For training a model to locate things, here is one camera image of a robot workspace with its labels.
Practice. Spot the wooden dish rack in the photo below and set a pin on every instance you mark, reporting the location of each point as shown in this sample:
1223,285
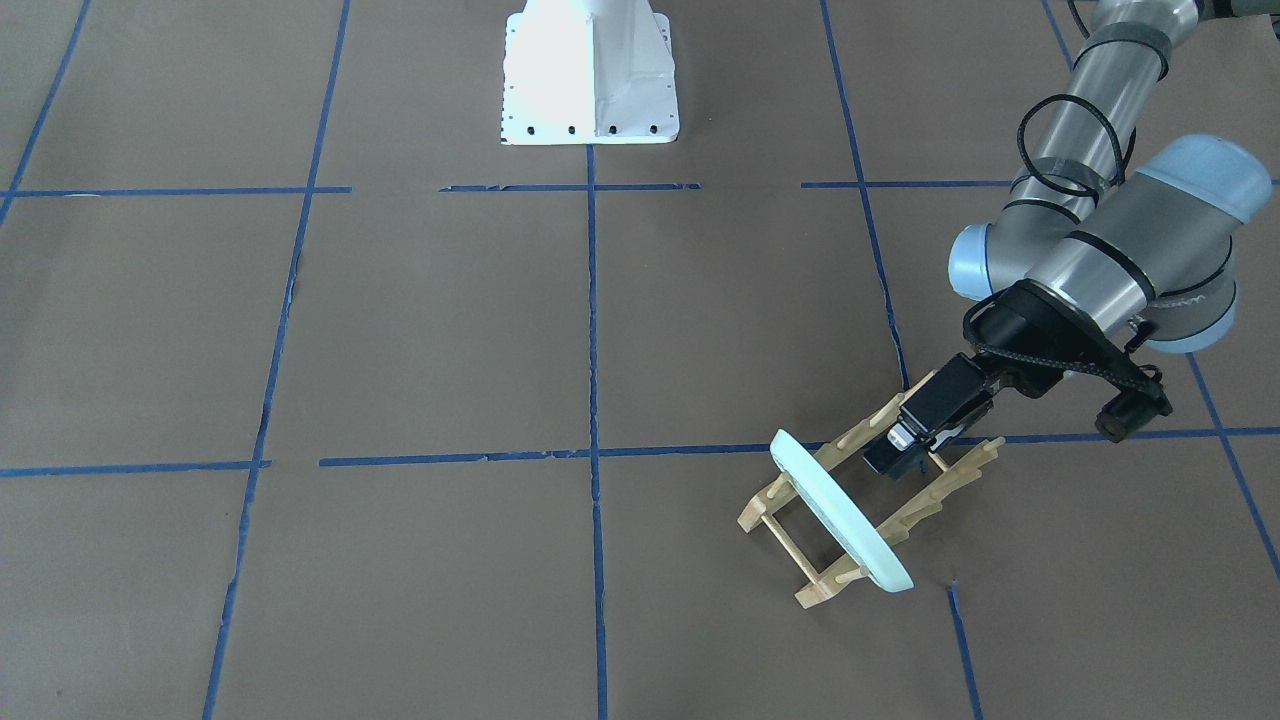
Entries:
825,584

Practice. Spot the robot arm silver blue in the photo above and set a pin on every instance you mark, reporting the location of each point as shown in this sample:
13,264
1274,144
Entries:
1092,258

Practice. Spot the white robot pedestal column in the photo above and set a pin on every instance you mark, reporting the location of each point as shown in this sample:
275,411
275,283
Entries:
588,73

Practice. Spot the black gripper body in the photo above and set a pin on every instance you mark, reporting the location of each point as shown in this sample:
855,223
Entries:
1012,334

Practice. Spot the light green ceramic plate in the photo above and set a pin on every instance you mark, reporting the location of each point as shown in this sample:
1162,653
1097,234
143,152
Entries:
838,514

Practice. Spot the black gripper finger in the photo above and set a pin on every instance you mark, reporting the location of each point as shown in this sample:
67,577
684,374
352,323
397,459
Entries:
945,405

